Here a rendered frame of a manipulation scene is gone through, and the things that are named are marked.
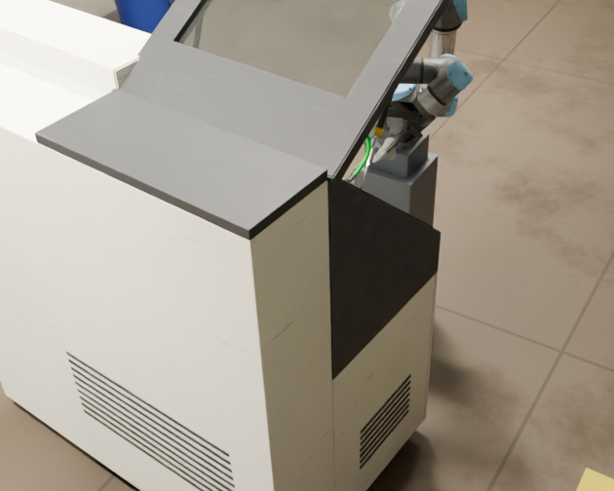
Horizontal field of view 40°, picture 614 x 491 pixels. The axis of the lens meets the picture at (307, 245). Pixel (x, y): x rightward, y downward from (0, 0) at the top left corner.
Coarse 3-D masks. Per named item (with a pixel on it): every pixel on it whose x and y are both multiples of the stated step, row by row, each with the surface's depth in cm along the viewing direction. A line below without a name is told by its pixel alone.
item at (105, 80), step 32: (0, 0) 264; (32, 0) 264; (0, 32) 249; (32, 32) 245; (64, 32) 244; (96, 32) 243; (128, 32) 243; (64, 64) 237; (96, 64) 228; (128, 64) 227
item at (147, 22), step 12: (120, 0) 557; (132, 0) 552; (144, 0) 552; (156, 0) 555; (168, 0) 562; (120, 12) 565; (132, 12) 559; (144, 12) 558; (156, 12) 561; (132, 24) 566; (144, 24) 564; (156, 24) 566
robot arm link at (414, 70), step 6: (414, 60) 241; (420, 60) 241; (414, 66) 241; (420, 66) 241; (408, 72) 241; (414, 72) 241; (420, 72) 241; (408, 78) 242; (414, 78) 242; (420, 78) 242
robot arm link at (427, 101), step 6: (426, 90) 235; (420, 96) 236; (426, 96) 235; (432, 96) 234; (420, 102) 236; (426, 102) 235; (432, 102) 234; (438, 102) 234; (426, 108) 235; (432, 108) 235; (438, 108) 236; (432, 114) 237
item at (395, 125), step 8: (416, 96) 239; (416, 104) 236; (424, 112) 236; (392, 120) 242; (400, 120) 240; (408, 120) 239; (416, 120) 240; (424, 120) 241; (432, 120) 242; (392, 128) 241; (400, 128) 239; (408, 128) 240; (416, 128) 242; (424, 128) 243; (408, 136) 243; (416, 136) 242; (408, 144) 244
